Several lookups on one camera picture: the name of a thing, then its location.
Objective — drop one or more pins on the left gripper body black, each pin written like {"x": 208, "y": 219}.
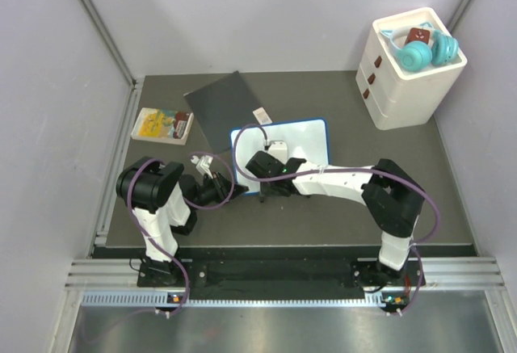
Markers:
{"x": 213, "y": 190}

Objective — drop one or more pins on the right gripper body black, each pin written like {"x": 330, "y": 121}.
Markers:
{"x": 269, "y": 189}

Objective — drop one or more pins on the blue framed whiteboard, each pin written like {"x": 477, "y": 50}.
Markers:
{"x": 307, "y": 139}

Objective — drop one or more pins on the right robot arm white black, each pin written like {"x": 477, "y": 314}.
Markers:
{"x": 394, "y": 207}

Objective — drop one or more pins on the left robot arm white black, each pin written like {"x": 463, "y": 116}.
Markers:
{"x": 163, "y": 202}

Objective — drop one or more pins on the dark grey notebook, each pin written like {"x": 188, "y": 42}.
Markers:
{"x": 222, "y": 106}

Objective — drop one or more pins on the yellow picture book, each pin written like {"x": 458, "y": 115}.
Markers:
{"x": 162, "y": 126}

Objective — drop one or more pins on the brown square toy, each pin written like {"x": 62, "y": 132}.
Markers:
{"x": 418, "y": 34}

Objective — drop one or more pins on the teal headphones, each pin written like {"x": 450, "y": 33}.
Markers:
{"x": 416, "y": 56}

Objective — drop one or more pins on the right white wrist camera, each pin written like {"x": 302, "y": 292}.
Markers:
{"x": 278, "y": 150}

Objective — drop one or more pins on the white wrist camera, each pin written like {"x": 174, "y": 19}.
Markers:
{"x": 202, "y": 164}
{"x": 278, "y": 150}

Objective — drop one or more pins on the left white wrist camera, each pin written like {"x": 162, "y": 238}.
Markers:
{"x": 202, "y": 164}

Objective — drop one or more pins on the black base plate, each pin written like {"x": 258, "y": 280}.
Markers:
{"x": 279, "y": 279}

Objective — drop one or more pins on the grey slotted cable duct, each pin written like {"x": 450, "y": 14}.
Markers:
{"x": 171, "y": 300}

